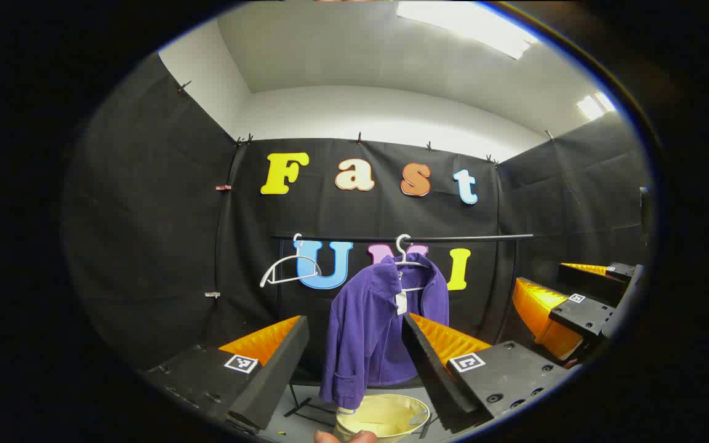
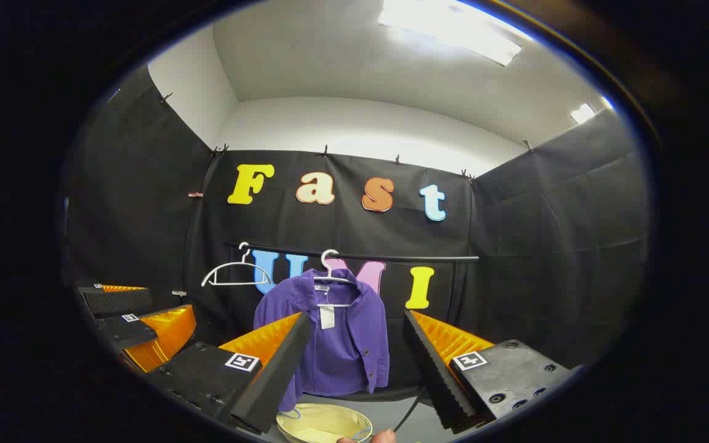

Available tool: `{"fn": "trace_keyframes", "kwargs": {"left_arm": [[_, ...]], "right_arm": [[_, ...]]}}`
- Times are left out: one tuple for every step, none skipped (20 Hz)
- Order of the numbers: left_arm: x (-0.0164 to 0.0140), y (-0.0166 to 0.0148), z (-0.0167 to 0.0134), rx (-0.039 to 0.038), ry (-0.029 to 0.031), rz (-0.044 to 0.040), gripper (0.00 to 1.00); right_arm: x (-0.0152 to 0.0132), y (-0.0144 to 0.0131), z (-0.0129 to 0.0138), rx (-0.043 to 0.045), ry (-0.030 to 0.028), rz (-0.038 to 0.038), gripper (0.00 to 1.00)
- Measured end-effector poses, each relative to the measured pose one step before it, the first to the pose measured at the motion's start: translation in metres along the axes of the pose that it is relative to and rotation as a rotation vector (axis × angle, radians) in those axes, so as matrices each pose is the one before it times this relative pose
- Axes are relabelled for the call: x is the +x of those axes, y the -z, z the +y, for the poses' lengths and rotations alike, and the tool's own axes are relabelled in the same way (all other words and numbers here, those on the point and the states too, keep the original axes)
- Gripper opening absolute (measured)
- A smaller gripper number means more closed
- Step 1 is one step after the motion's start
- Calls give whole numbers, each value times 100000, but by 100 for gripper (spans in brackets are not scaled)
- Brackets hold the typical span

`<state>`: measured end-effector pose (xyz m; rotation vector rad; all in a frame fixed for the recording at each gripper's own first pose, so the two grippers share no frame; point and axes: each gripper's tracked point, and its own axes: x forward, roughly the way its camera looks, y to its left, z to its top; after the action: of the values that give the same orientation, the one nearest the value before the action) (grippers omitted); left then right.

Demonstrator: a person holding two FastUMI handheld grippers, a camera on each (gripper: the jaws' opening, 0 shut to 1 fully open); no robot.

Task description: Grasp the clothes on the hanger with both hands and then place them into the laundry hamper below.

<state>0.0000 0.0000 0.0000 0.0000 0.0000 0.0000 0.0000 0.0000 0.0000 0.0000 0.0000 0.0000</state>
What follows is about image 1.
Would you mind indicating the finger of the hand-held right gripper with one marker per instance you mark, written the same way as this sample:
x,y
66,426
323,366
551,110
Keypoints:
x,y
594,283
582,315

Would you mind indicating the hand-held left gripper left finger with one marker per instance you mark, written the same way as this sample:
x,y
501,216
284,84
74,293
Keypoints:
x,y
274,375

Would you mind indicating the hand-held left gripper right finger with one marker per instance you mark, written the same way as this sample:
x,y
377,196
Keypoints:
x,y
434,375

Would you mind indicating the cream laundry hamper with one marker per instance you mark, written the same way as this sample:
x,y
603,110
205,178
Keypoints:
x,y
385,415

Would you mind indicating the purple jacket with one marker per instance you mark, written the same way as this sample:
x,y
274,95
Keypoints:
x,y
367,332

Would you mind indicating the white clothes hanger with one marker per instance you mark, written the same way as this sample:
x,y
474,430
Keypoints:
x,y
297,246
402,255

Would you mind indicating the empty white clothes hanger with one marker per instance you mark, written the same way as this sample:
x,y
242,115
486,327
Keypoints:
x,y
297,246

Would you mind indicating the small ceiling light panel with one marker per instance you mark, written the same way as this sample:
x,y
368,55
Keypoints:
x,y
594,106

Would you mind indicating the black backdrop cloth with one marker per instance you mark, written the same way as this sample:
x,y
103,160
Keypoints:
x,y
145,215

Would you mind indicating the row of black cloth clips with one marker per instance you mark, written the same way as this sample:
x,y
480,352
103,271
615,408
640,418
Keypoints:
x,y
359,138

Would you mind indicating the long ceiling light panel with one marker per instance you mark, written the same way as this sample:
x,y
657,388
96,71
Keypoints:
x,y
471,24

